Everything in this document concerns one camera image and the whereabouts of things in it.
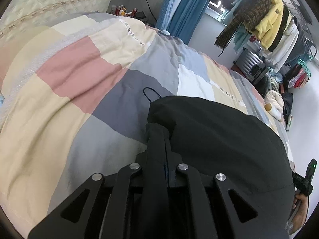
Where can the blue fabric covered chair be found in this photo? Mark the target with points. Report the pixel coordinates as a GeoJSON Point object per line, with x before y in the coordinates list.
{"type": "Point", "coordinates": [164, 15]}

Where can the white hooded sweatshirt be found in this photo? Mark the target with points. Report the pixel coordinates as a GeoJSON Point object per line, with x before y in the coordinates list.
{"type": "Point", "coordinates": [278, 57]}

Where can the black puffer jacket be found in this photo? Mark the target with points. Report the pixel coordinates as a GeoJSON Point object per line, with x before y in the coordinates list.
{"type": "Point", "coordinates": [213, 138]}

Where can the yellow fleece jacket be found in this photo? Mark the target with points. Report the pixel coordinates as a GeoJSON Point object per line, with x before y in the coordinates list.
{"type": "Point", "coordinates": [267, 29]}

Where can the person's right hand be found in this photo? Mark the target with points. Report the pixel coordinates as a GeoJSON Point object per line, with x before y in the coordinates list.
{"type": "Point", "coordinates": [301, 215]}

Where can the cream quilted headboard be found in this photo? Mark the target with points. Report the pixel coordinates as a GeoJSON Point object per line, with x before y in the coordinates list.
{"type": "Point", "coordinates": [23, 14]}

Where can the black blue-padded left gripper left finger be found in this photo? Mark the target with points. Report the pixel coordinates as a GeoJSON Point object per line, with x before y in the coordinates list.
{"type": "Point", "coordinates": [98, 208]}

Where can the patchwork bed quilt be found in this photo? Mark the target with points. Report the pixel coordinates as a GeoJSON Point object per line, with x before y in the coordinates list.
{"type": "Point", "coordinates": [76, 102]}

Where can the cream plush pile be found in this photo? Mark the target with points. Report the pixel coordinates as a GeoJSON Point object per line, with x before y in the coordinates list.
{"type": "Point", "coordinates": [274, 98]}

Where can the grey ribbed suitcase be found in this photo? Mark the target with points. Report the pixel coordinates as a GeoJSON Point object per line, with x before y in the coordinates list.
{"type": "Point", "coordinates": [252, 67]}

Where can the metal ceiling clothes rack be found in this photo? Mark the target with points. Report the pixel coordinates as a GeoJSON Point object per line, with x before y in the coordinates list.
{"type": "Point", "coordinates": [307, 19]}

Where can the bedside bottles cluster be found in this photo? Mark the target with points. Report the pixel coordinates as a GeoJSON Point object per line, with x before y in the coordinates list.
{"type": "Point", "coordinates": [121, 10]}

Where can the blue curtain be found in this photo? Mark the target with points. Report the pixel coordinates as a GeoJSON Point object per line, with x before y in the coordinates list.
{"type": "Point", "coordinates": [186, 18]}

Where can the green sock drying hanger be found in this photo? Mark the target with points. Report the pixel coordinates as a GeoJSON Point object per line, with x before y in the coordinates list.
{"type": "Point", "coordinates": [304, 66]}

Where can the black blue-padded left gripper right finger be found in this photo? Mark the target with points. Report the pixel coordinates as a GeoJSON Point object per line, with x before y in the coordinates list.
{"type": "Point", "coordinates": [213, 207]}

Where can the white cylindrical roll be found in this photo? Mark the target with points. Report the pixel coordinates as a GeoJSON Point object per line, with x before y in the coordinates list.
{"type": "Point", "coordinates": [273, 111]}

